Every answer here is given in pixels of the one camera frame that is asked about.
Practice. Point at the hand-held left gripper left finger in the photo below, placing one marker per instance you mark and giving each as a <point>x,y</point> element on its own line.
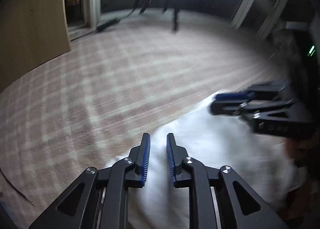
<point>146,158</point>

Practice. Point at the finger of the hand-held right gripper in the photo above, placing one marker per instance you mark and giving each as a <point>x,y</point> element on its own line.
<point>225,108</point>
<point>232,96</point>

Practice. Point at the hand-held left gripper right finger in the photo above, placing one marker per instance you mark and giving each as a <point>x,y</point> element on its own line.
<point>171,161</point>

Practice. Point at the white garment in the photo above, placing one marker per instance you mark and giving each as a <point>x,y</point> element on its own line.
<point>212,156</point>

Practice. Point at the person's right hand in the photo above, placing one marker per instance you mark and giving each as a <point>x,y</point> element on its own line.
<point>302,152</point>

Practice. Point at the black tripod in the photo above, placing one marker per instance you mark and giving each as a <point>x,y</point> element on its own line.
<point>175,18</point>

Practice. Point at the light wooden panel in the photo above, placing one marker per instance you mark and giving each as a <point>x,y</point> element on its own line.
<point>32,23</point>

